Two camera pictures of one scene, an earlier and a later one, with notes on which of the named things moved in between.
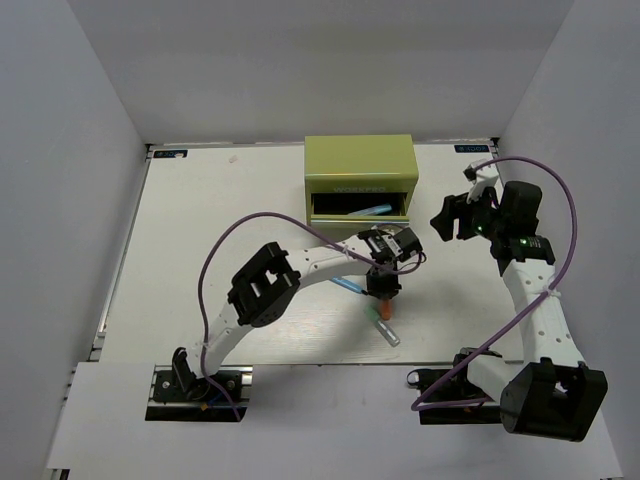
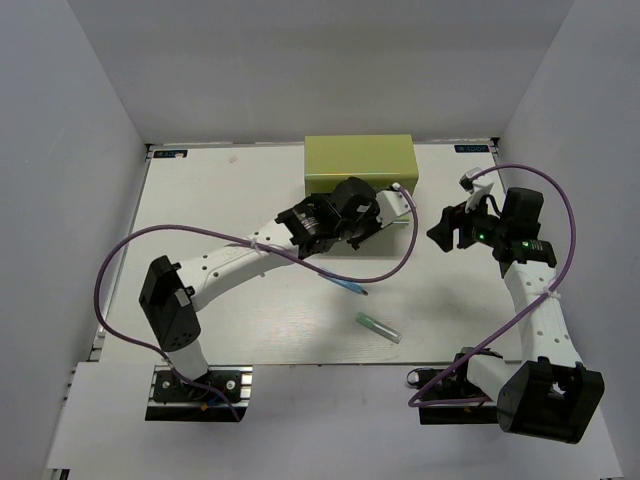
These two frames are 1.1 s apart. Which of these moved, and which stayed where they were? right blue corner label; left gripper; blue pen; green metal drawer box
Moved: left gripper
Stayed: blue pen; green metal drawer box; right blue corner label
